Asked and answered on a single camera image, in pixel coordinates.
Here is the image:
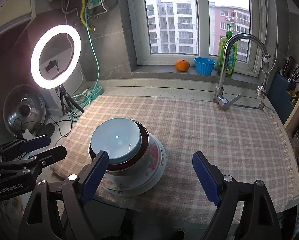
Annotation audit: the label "large pink floral deep plate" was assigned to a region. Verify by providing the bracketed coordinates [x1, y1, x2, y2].
[101, 134, 167, 197]

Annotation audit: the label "small pink floral deep plate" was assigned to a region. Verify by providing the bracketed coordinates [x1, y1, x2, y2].
[101, 133, 166, 194]

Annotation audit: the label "light blue ceramic bowl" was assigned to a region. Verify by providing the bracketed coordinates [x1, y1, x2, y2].
[90, 118, 142, 165]

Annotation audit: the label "stainless steel bowl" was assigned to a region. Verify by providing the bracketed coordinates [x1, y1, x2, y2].
[89, 119, 150, 167]

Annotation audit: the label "chrome kitchen faucet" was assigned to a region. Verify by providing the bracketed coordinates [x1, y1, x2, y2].
[212, 33, 272, 111]

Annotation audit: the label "metal pot lid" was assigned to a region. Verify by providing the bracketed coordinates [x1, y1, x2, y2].
[3, 84, 46, 137]

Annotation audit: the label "pink plaid cloth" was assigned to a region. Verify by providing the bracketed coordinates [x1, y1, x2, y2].
[51, 95, 299, 224]

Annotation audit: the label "dark knife block holder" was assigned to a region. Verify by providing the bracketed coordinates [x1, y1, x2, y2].
[267, 73, 296, 124]

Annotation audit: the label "black scissors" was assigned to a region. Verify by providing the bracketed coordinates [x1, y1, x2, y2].
[287, 67, 299, 83]

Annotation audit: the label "blue fluted cup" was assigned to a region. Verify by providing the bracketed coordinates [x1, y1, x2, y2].
[194, 57, 216, 76]

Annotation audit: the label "orange tangerine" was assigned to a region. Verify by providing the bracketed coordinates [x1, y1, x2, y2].
[175, 59, 190, 72]

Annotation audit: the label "green dish soap bottle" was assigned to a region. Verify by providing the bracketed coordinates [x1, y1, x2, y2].
[217, 24, 238, 79]

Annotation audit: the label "black cable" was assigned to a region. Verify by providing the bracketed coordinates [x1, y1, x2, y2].
[13, 117, 76, 147]

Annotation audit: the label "teal power cable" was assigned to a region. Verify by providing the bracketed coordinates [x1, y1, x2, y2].
[70, 2, 104, 120]

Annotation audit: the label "ring light on tripod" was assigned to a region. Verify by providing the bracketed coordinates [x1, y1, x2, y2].
[30, 24, 84, 115]

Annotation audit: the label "yellow gas hose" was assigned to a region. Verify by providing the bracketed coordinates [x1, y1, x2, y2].
[79, 0, 93, 32]

